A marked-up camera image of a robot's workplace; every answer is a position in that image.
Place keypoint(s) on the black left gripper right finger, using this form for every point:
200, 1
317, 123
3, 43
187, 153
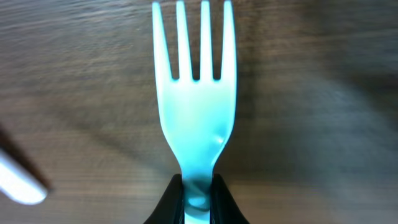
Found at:
224, 209

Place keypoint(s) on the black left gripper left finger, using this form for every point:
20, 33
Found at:
170, 208

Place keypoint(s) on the light blue plastic fork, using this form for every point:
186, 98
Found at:
196, 116

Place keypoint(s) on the white plastic spoon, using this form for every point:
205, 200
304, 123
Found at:
19, 184

